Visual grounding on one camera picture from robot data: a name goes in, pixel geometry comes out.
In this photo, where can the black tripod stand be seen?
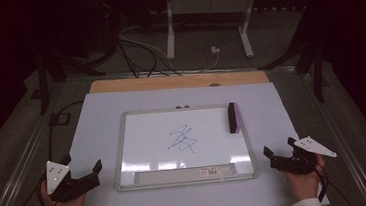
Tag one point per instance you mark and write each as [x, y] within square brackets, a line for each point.
[318, 71]
[43, 85]

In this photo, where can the white whiteboard with metal frame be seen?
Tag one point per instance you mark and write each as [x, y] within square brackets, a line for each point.
[147, 136]

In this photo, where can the white table cover sheet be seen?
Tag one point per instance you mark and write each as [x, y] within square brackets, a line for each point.
[99, 123]

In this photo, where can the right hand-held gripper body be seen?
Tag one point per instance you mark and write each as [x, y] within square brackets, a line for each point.
[293, 165]

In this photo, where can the white metal stand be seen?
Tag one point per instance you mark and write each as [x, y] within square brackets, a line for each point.
[207, 5]

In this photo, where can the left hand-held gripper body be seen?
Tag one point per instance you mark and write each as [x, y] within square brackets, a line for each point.
[74, 187]

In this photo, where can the dark equipment rack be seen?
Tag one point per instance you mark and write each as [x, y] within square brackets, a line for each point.
[103, 23]

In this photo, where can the black square frame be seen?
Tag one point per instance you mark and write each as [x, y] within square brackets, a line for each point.
[52, 119]

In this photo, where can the metal floor rail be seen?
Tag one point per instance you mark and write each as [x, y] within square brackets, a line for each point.
[19, 170]
[345, 149]

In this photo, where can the person's right hand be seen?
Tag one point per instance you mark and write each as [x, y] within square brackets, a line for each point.
[303, 186]

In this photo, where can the power strip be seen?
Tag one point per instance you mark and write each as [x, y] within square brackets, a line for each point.
[279, 8]

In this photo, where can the purple and black whiteboard eraser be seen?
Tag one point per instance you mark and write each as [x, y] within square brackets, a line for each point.
[233, 118]

